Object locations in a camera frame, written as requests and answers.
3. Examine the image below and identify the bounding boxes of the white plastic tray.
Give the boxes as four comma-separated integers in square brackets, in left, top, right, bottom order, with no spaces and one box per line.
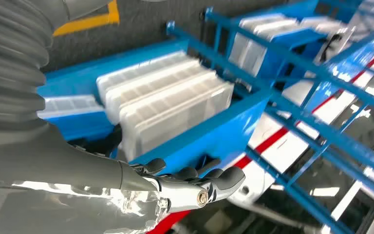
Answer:
[299,16,347,36]
[104,59,208,125]
[229,14,299,77]
[118,70,222,153]
[96,51,191,104]
[122,81,235,161]

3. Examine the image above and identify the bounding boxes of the red barrier belt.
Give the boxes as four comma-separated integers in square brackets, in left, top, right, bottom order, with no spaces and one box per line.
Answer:
[147,42,374,234]

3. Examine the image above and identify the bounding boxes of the blue plastic crate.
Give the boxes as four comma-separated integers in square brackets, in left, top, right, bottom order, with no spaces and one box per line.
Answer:
[43,111,115,142]

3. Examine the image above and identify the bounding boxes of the blue metal shelf rack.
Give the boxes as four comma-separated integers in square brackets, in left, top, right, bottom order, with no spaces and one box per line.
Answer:
[205,0,374,112]
[37,20,374,234]

